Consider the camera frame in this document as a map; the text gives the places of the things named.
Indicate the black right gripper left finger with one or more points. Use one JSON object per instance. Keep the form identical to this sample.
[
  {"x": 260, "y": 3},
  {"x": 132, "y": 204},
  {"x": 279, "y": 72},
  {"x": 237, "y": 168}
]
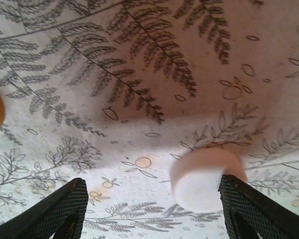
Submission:
[{"x": 52, "y": 214}]

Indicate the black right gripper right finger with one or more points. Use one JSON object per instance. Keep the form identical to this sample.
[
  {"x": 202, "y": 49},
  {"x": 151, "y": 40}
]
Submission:
[{"x": 249, "y": 211}]

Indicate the wide white bottle cap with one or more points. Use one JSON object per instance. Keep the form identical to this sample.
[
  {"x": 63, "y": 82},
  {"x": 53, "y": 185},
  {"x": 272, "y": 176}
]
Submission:
[{"x": 196, "y": 179}]

